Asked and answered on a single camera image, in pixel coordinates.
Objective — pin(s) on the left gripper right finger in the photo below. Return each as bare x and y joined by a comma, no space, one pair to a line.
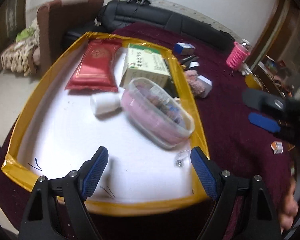
257,217

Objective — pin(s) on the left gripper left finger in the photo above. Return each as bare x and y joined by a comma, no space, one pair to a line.
41,219

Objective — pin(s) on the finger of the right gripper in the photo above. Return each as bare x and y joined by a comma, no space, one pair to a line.
262,101
263,122

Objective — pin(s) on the pink fluffy brooch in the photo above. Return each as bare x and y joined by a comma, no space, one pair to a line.
194,83

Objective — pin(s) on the white charger adapter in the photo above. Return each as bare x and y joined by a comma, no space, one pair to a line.
206,84

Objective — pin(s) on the person's right hand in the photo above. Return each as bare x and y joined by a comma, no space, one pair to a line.
289,208

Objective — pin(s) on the small orange white box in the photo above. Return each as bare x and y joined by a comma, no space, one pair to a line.
277,147

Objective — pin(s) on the wooden side cabinet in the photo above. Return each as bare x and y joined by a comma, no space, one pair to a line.
279,78

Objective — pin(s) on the white small figurine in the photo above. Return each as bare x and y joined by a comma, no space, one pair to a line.
244,70

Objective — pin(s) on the dark red table cloth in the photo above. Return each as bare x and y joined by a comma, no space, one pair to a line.
233,142

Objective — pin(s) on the pink knitted sleeve flask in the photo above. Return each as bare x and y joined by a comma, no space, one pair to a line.
239,54

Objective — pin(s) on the white orange-capped tube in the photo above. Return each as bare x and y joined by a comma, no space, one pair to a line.
190,65

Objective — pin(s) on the black marker pen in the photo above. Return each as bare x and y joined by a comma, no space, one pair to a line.
189,58

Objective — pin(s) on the blue white small box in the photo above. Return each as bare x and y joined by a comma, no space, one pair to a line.
186,49

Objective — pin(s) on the black leather sofa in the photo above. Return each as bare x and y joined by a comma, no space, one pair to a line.
119,14

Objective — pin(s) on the clear pink plastic container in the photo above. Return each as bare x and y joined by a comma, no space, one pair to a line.
156,113

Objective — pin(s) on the small white bottle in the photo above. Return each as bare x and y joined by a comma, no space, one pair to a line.
104,103

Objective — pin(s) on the green white medicine box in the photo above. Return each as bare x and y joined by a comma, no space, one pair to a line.
142,61

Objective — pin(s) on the gold-edged white tray box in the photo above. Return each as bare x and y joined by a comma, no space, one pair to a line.
56,132

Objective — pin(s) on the red foil packet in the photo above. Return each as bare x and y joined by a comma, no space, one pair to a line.
96,68

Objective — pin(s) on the floral blanket pile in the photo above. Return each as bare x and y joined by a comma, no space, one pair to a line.
23,56

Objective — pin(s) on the brown red armchair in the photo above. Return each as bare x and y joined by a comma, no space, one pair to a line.
54,18

